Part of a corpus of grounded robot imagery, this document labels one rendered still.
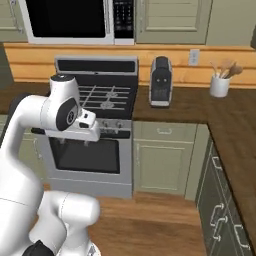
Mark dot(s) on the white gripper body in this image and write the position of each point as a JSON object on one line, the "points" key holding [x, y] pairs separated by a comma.
{"points": [[71, 132]]}

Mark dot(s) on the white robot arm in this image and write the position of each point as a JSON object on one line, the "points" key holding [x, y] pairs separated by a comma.
{"points": [[20, 160]]}

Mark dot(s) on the silver stove knob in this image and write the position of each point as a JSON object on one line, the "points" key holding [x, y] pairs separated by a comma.
{"points": [[105, 124], [118, 124]]}

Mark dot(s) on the silver stove bottom drawer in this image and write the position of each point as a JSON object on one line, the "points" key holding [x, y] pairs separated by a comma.
{"points": [[100, 190]]}

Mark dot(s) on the silver stove with black hob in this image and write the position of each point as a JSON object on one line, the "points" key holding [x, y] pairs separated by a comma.
{"points": [[110, 86]]}

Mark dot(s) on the oven door with dark window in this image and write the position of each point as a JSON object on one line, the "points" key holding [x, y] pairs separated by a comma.
{"points": [[100, 160]]}

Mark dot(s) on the pale green base cupboard door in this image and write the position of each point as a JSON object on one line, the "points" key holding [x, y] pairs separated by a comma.
{"points": [[28, 156], [163, 166]]}

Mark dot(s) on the pale green drawer front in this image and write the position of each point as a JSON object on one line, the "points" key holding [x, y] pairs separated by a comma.
{"points": [[180, 131]]}

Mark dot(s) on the black and silver coffee machine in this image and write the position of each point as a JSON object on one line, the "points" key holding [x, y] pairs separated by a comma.
{"points": [[161, 83]]}

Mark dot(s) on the microwave door with black window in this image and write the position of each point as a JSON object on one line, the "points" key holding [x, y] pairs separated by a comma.
{"points": [[66, 18]]}

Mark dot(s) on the white microwave oven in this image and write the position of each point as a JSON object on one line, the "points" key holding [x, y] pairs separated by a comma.
{"points": [[123, 20]]}

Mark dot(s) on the dark green base cupboard run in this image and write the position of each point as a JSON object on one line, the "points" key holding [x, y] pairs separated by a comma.
{"points": [[208, 186]]}

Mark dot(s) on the white utensil pot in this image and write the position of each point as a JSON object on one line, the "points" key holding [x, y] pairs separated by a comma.
{"points": [[219, 87]]}

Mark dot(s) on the wooden spoons bunch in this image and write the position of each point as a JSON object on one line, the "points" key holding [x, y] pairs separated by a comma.
{"points": [[230, 69]]}

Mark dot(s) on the pale green wall cupboard door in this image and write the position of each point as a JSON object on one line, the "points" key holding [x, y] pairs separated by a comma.
{"points": [[8, 20], [173, 20]]}

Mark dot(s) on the white wall socket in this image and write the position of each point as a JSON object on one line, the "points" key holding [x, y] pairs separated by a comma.
{"points": [[193, 57]]}

